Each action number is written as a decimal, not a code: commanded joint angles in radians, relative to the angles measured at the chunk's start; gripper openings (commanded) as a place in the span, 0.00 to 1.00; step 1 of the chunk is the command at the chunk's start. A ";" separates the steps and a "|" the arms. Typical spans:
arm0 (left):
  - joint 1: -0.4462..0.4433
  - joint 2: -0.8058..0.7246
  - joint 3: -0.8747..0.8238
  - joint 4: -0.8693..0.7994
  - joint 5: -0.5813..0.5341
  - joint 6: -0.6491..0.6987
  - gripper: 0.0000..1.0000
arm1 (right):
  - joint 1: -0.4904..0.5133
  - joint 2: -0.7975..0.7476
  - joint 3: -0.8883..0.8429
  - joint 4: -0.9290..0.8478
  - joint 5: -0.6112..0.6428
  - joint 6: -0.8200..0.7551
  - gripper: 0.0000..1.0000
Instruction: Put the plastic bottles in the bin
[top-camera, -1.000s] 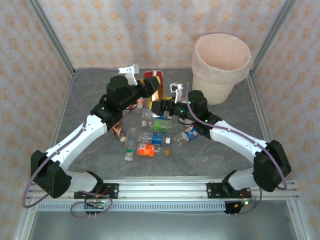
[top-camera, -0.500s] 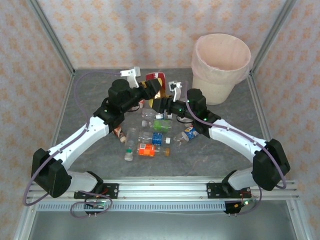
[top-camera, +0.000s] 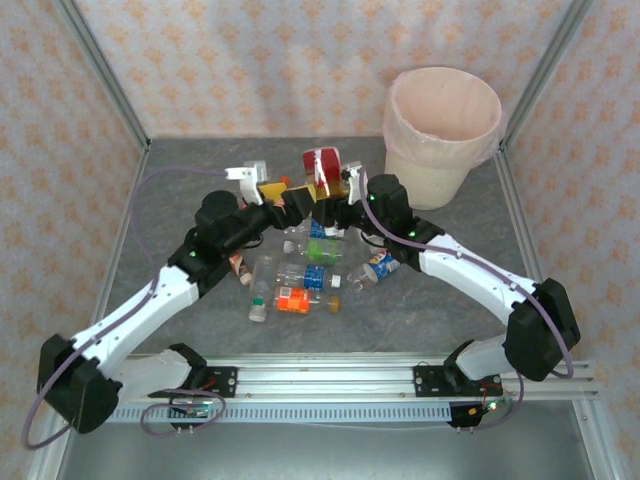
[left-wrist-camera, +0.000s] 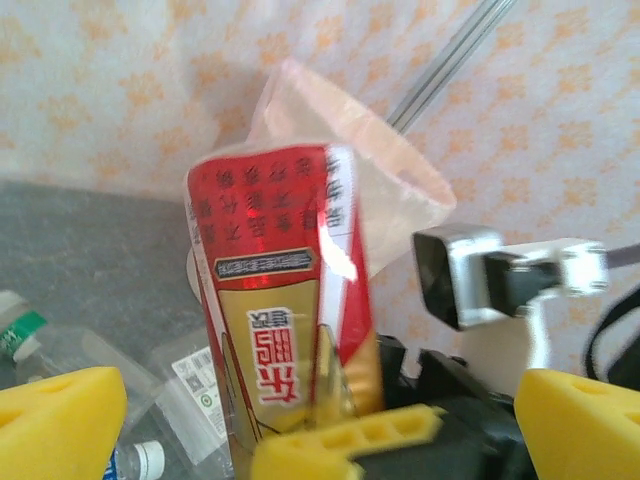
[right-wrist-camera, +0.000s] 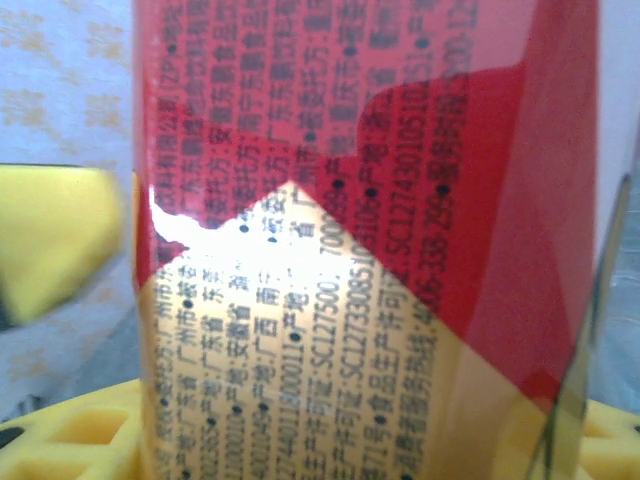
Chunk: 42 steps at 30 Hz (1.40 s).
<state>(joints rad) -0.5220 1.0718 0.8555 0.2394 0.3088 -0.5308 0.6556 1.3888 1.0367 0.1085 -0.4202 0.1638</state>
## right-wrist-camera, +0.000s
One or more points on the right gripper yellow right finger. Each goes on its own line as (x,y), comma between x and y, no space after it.
(615,445)

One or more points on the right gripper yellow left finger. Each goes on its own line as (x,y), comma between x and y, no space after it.
(60,440)

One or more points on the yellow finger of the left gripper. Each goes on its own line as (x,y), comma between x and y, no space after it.
(55,235)

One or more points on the red and gold can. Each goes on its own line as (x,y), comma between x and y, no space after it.
(350,200)

